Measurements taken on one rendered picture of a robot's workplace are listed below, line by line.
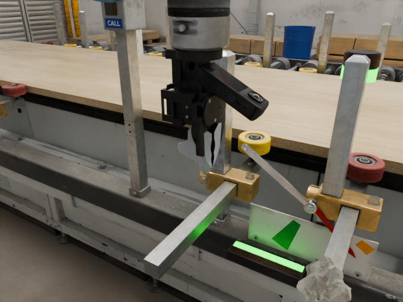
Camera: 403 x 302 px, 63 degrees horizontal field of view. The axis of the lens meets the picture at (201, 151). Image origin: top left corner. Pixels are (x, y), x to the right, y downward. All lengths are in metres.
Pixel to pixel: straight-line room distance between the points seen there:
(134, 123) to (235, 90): 0.43
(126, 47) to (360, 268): 0.69
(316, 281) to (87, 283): 1.38
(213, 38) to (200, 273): 1.08
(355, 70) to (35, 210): 1.77
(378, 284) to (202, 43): 0.58
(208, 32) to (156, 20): 9.49
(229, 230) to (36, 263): 1.30
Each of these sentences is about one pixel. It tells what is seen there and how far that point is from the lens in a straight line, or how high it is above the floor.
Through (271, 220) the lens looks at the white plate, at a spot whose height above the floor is 0.77.
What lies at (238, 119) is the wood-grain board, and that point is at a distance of 0.96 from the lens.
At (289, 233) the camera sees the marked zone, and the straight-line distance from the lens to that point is 0.77.
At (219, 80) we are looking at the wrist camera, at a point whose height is 1.11.
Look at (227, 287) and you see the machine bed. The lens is 1.38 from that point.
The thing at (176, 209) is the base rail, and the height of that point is 0.70.
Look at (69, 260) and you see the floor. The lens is 1.90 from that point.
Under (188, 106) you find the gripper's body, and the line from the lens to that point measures 0.52.
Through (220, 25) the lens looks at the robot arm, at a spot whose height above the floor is 1.19.
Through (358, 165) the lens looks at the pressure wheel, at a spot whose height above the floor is 0.91.
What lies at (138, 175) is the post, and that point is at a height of 0.77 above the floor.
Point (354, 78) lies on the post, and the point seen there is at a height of 1.10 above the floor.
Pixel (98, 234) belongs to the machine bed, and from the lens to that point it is 1.74.
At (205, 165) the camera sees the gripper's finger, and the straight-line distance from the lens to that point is 0.56.
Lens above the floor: 1.23
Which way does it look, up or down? 25 degrees down
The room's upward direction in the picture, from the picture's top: straight up
